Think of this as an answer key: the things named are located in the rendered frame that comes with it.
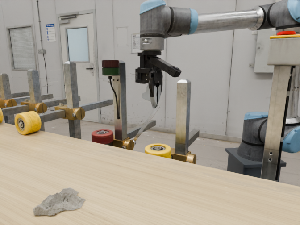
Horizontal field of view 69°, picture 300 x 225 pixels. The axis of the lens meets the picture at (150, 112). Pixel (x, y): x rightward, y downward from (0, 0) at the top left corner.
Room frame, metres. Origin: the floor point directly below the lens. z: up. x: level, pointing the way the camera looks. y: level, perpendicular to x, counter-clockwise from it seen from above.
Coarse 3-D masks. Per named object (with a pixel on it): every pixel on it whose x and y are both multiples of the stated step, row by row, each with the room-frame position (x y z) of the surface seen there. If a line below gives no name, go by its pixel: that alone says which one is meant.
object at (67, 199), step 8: (64, 192) 0.38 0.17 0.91; (72, 192) 0.36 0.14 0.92; (48, 200) 0.35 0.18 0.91; (56, 200) 0.35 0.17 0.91; (64, 200) 0.35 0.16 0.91; (72, 200) 0.35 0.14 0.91; (80, 200) 0.36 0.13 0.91; (40, 208) 0.33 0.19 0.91; (48, 208) 0.34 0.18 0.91; (56, 208) 0.33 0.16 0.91; (64, 208) 0.34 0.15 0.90; (72, 208) 0.34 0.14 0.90
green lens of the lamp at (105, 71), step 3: (102, 69) 0.75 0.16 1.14; (105, 69) 0.74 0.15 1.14; (108, 69) 0.73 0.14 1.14; (111, 69) 0.73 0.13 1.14; (114, 69) 0.74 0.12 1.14; (117, 69) 0.75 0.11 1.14; (102, 72) 0.75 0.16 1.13; (105, 72) 0.74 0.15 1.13; (108, 72) 0.73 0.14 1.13; (111, 72) 0.73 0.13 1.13; (114, 72) 0.74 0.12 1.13; (117, 72) 0.75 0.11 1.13
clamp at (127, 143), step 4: (116, 140) 0.79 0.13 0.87; (120, 140) 0.78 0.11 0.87; (124, 140) 0.78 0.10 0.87; (128, 140) 0.78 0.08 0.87; (132, 140) 0.80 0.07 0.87; (112, 144) 0.79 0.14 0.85; (116, 144) 0.79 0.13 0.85; (120, 144) 0.78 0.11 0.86; (124, 144) 0.77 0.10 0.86; (128, 144) 0.77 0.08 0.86; (132, 144) 0.79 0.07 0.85; (124, 148) 0.76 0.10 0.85; (128, 148) 0.77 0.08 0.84; (132, 148) 0.79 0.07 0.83
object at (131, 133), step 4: (152, 120) 1.12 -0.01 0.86; (148, 124) 1.06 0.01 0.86; (152, 124) 1.09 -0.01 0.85; (132, 128) 0.97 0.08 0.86; (136, 128) 0.97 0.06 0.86; (140, 128) 0.99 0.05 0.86; (148, 128) 1.06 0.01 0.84; (128, 132) 0.91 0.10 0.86; (132, 132) 0.92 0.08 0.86; (136, 132) 0.95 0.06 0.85; (128, 136) 0.89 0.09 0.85; (132, 136) 0.92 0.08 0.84; (108, 144) 0.77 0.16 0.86
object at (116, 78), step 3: (105, 75) 0.75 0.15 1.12; (108, 75) 0.74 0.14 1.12; (111, 75) 0.74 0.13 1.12; (114, 75) 0.75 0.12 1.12; (117, 75) 0.78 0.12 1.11; (108, 78) 0.75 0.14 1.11; (111, 78) 0.76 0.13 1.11; (114, 78) 0.79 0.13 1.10; (117, 78) 0.78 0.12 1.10; (114, 81) 0.79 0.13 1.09; (117, 81) 0.78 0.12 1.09; (120, 81) 0.78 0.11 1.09; (111, 84) 0.76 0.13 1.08; (114, 90) 0.77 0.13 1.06; (114, 93) 0.78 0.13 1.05; (117, 102) 0.78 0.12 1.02; (117, 105) 0.78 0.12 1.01; (117, 108) 0.78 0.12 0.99; (117, 111) 0.78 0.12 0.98; (117, 114) 0.78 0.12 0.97; (117, 117) 0.78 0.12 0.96
